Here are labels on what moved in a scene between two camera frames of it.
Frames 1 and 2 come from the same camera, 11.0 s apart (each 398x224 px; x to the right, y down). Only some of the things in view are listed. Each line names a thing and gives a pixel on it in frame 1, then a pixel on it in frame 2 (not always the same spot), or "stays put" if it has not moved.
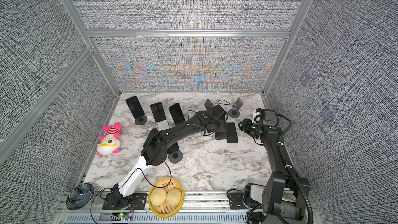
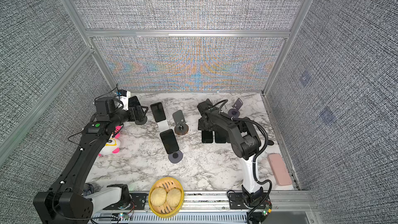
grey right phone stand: x=235 y=112 stays put
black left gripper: x=223 y=125 -> x=131 y=111
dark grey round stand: x=141 y=120 stays put
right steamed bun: x=173 y=197 stays put
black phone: x=176 y=113 -> x=207 y=136
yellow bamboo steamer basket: x=166 y=202 stays put
